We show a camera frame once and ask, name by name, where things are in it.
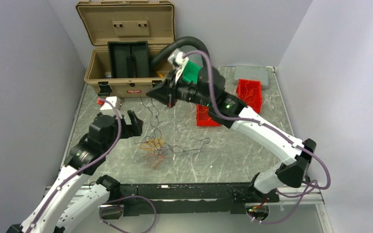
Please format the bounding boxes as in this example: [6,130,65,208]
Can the black toolbox tray insert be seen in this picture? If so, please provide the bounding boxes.
[107,41,150,79]

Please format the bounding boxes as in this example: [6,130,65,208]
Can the dark purple wire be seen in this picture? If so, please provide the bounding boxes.
[139,95,211,155]

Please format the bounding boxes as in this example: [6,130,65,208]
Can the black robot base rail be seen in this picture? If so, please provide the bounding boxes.
[105,182,279,216]

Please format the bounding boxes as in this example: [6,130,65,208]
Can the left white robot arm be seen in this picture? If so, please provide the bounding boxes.
[7,110,143,233]

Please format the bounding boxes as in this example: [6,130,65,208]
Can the green plastic bin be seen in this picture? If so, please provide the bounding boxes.
[182,61,201,83]

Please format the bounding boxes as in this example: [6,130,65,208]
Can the multicolour wire pile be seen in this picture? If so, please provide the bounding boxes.
[135,135,174,169]

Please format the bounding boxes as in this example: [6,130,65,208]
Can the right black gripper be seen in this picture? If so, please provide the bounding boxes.
[147,69,213,108]

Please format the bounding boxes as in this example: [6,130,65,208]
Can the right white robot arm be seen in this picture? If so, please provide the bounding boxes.
[146,68,317,201]

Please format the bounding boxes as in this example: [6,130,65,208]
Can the orange wires in right bin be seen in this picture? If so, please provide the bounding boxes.
[242,82,260,108]

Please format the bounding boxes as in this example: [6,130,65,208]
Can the tan plastic toolbox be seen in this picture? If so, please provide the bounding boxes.
[76,0,176,98]

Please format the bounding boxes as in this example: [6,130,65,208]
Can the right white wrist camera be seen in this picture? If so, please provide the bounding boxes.
[168,49,189,83]

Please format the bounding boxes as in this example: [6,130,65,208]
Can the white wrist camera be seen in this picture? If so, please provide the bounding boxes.
[97,96,121,116]
[168,49,189,83]

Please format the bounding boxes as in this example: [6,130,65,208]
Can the black corrugated hose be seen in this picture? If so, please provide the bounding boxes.
[150,36,213,73]

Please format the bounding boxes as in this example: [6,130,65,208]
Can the red plastic bin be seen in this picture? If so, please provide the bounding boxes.
[236,79,263,114]
[196,105,221,127]

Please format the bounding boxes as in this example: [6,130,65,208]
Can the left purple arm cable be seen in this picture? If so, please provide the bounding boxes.
[25,98,157,233]

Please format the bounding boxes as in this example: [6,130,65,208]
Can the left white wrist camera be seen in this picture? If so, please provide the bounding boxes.
[97,96,121,116]

